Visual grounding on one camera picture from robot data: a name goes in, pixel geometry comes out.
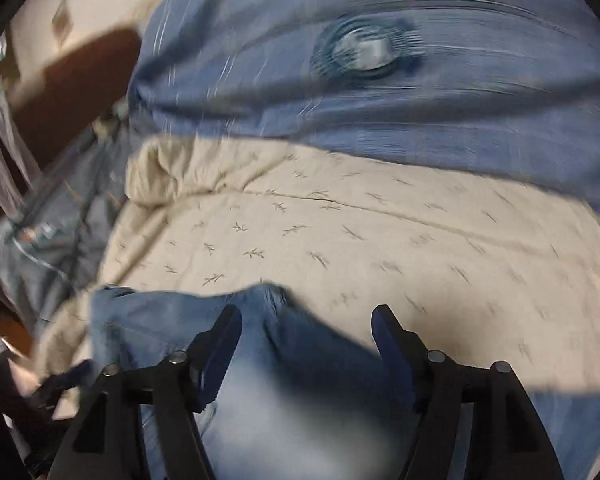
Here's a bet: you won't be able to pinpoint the blue denim pants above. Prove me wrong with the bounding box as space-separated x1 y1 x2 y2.
87 282 600 480

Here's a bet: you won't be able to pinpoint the blue denim garment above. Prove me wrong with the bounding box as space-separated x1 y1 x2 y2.
0 120 131 331

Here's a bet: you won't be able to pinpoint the cream leaf-print blanket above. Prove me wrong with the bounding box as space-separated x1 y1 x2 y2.
35 137 600 421

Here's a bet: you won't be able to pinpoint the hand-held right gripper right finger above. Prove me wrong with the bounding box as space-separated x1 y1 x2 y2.
371 304 566 480

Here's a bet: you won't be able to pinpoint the white curtain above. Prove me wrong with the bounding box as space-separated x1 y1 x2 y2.
0 90 41 216

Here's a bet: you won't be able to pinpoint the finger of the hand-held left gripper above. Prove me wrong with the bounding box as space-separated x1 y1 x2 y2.
27 359 96 413

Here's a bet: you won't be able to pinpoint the blue striped blanket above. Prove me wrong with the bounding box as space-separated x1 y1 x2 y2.
127 0 600 221

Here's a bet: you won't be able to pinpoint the brown wooden headboard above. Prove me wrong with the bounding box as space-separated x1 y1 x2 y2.
2 27 143 171

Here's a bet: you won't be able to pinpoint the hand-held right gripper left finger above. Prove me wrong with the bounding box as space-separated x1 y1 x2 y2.
47 304 243 480

